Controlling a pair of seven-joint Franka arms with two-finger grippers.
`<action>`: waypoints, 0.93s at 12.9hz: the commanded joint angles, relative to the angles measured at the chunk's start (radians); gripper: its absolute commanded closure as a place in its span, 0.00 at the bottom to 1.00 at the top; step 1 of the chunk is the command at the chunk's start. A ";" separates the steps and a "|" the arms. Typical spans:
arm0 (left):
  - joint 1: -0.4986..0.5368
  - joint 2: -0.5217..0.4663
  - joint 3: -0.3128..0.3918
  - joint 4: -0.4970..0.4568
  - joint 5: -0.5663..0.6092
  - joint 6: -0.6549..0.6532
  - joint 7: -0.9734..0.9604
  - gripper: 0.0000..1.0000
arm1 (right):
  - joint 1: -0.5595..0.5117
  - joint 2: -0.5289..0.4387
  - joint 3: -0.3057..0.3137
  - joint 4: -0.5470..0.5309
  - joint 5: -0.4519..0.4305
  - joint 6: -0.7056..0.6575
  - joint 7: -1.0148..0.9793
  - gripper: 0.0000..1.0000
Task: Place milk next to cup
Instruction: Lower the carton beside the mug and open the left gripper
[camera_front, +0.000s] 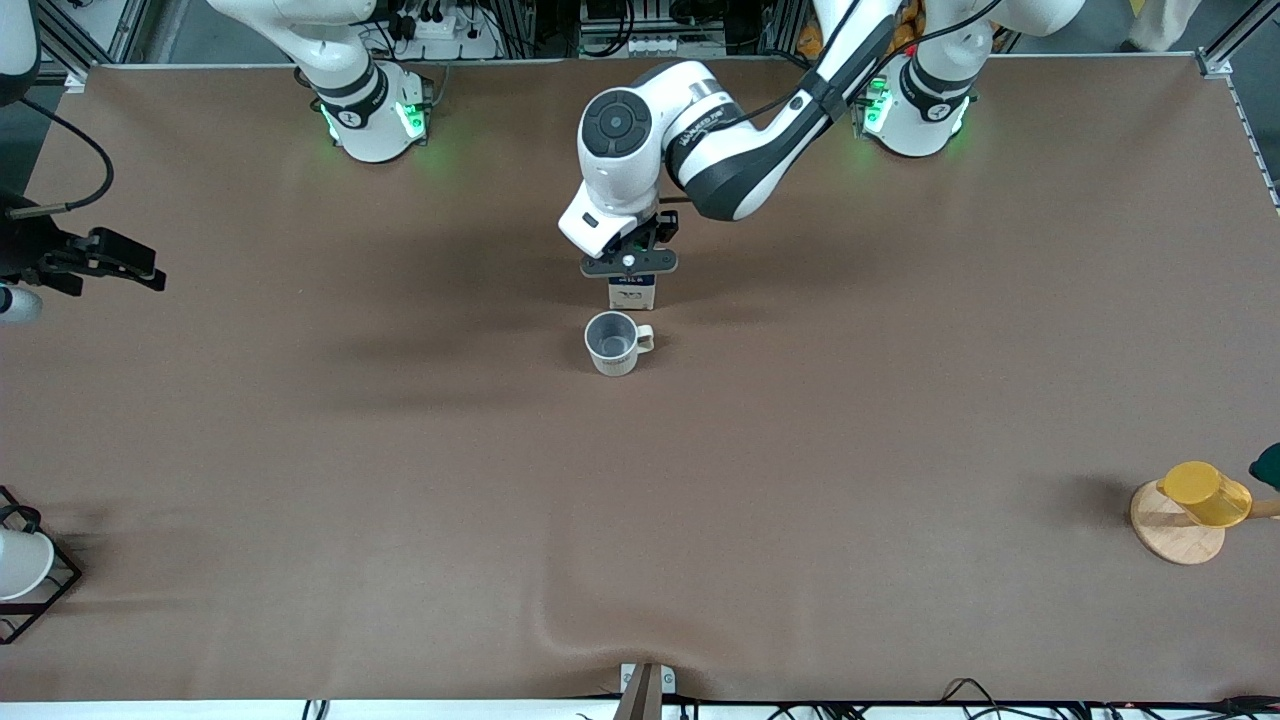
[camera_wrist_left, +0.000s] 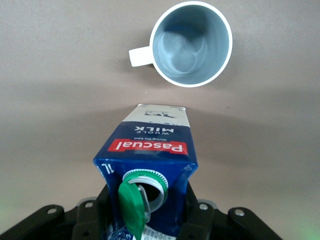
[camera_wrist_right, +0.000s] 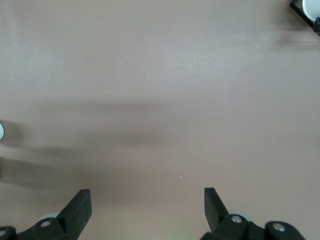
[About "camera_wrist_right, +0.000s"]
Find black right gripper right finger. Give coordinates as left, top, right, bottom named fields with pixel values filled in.
left=201, top=187, right=307, bottom=240

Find black wire rack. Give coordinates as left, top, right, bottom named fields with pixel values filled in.
left=289, top=0, right=320, bottom=35

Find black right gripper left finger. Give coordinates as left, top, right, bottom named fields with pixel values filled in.
left=0, top=189, right=93, bottom=240

